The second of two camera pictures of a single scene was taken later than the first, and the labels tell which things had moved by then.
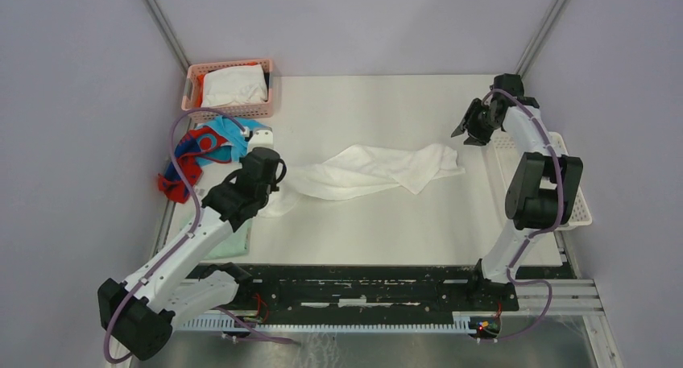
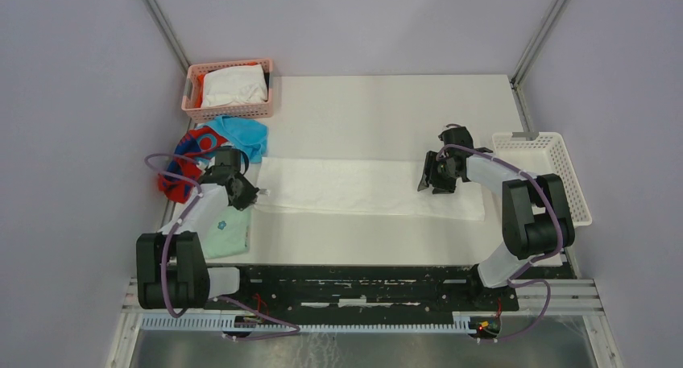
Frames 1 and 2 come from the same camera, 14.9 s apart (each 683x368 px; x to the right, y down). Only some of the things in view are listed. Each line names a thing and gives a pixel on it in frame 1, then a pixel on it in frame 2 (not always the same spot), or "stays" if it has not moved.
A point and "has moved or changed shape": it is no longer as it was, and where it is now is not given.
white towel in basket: (234, 85) stays
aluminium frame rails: (579, 297) stays
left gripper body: (264, 195) → (247, 193)
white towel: (409, 168) has moved or changed shape
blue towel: (236, 132) stays
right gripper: (477, 105) → (430, 175)
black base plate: (284, 290) stays
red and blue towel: (195, 141) stays
